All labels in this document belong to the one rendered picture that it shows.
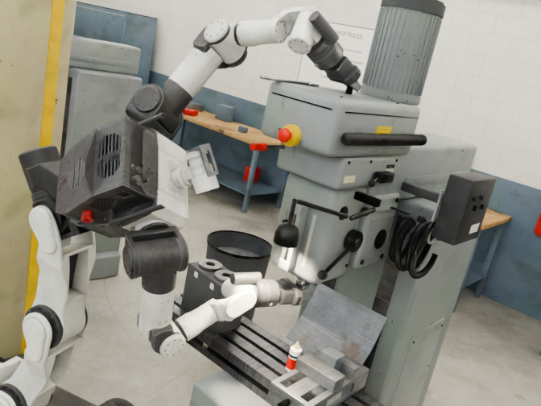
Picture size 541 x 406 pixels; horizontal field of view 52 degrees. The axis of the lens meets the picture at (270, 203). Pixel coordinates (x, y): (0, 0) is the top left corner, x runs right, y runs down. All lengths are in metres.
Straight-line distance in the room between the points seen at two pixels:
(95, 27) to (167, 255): 8.09
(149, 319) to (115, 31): 7.60
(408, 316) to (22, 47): 2.10
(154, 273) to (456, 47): 5.08
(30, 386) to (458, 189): 1.49
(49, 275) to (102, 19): 7.63
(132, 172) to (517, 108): 4.85
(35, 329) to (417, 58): 1.43
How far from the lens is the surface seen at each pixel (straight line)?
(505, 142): 5.89
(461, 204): 1.75
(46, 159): 1.76
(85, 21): 9.63
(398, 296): 2.08
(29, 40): 2.94
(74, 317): 1.88
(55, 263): 1.75
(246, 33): 1.63
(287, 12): 1.60
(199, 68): 1.65
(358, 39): 6.71
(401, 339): 2.14
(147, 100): 1.59
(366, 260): 1.88
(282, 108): 1.55
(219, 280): 2.00
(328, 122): 1.46
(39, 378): 2.00
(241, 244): 4.13
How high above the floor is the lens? 1.98
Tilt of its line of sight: 16 degrees down
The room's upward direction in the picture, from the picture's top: 12 degrees clockwise
